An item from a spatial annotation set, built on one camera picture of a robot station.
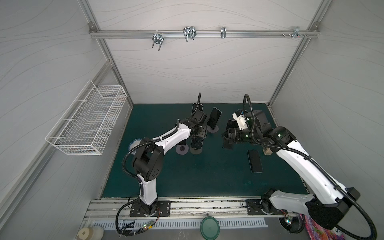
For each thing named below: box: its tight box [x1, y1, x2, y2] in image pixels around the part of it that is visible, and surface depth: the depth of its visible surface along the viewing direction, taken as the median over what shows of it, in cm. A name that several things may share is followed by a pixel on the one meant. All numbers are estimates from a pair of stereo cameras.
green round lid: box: [200, 216, 221, 240], surface depth 62 cm
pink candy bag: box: [304, 215, 346, 240], surface depth 67 cm
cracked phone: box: [191, 135, 204, 150], surface depth 90 cm
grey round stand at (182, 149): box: [175, 144, 189, 155], surface depth 97 cm
